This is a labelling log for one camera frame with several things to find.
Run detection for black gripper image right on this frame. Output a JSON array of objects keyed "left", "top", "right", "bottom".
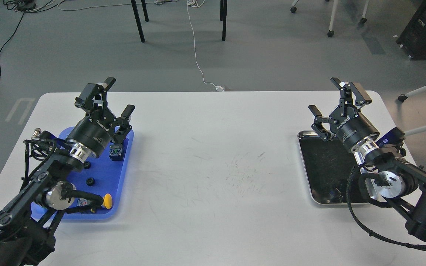
[{"left": 308, "top": 77, "right": 380, "bottom": 153}]

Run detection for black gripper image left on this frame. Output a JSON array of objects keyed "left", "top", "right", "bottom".
[{"left": 67, "top": 77, "right": 135, "bottom": 158}]

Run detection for silver metal tray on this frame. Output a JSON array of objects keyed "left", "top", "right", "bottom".
[{"left": 297, "top": 131, "right": 357, "bottom": 207}]

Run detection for blue plastic tray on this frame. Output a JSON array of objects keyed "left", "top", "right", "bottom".
[{"left": 28, "top": 127, "right": 135, "bottom": 221}]

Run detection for white rolling chair base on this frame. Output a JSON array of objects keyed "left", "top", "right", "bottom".
[{"left": 290, "top": 0, "right": 370, "bottom": 38}]

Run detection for black table legs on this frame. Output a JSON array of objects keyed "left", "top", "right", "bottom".
[{"left": 131, "top": 0, "right": 228, "bottom": 43}]

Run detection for red push button switch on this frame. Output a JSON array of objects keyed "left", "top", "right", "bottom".
[{"left": 109, "top": 142, "right": 125, "bottom": 161}]

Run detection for yellow push button switch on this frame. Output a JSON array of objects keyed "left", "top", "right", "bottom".
[{"left": 77, "top": 194, "right": 113, "bottom": 214}]

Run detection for white cable on floor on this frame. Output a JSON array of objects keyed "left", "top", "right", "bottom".
[{"left": 154, "top": 0, "right": 224, "bottom": 91}]

